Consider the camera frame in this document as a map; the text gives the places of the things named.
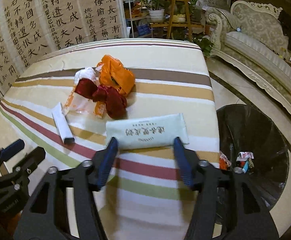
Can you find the teal white box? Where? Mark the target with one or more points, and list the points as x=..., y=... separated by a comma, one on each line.
x=249, y=165

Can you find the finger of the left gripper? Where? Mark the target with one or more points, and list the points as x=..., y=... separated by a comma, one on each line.
x=26, y=166
x=11, y=150

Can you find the small floor plant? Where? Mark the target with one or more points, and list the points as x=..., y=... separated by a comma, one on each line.
x=204, y=43

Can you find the black jacket on sofa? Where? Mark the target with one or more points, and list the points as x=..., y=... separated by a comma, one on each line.
x=285, y=21

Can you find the calligraphy folding screen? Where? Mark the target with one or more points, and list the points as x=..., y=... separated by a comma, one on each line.
x=30, y=29

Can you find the metal storage shelf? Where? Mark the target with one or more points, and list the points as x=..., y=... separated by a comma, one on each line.
x=137, y=19

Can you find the ornate white sofa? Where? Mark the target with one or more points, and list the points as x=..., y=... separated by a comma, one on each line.
x=250, y=37

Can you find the striped tablecloth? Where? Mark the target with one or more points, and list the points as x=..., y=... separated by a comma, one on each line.
x=145, y=197

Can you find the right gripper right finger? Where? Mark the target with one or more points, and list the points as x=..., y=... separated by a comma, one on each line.
x=227, y=194

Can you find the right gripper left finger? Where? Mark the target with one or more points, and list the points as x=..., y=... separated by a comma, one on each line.
x=62, y=206

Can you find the dark red crumpled bag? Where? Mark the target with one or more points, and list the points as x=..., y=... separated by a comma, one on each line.
x=108, y=100

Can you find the wooden plant stand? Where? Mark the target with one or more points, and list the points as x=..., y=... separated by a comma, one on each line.
x=178, y=21

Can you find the red-orange plastic bag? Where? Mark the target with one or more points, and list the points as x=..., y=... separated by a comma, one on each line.
x=224, y=162

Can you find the black lined trash bin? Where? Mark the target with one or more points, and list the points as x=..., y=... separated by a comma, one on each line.
x=245, y=129

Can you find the pale green wipes packet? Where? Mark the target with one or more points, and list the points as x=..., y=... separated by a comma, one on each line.
x=156, y=131

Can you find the orange plastic bag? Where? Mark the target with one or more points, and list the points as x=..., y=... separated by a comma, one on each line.
x=114, y=74

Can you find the white orange printed bag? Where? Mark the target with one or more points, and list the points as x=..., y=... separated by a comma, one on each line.
x=78, y=103

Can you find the grey white long box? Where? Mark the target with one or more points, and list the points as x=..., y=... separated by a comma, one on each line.
x=62, y=125

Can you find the white red snack wrapper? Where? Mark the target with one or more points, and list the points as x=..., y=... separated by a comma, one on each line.
x=244, y=156

